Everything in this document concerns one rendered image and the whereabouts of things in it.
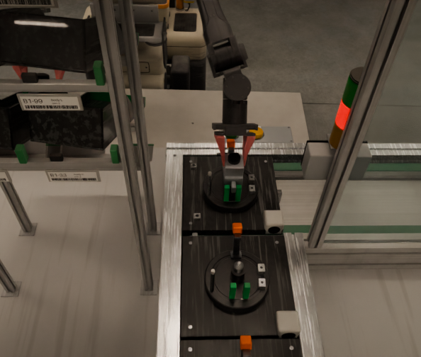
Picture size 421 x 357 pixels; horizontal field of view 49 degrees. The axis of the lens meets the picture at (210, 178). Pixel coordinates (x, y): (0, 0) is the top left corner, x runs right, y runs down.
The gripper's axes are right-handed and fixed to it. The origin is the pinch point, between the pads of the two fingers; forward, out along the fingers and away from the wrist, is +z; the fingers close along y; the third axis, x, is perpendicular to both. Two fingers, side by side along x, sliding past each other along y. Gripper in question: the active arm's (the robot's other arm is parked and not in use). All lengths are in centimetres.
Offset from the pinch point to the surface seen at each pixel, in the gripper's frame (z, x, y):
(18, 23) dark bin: -25, -38, -35
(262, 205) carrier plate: 11.1, 3.1, 7.7
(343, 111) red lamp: -12.8, -27.4, 16.1
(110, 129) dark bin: -9.2, -25.4, -24.4
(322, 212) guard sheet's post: 8.5, -14.3, 17.5
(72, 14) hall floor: -77, 263, -98
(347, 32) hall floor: -65, 244, 108
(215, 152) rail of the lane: -0.2, 18.6, -3.0
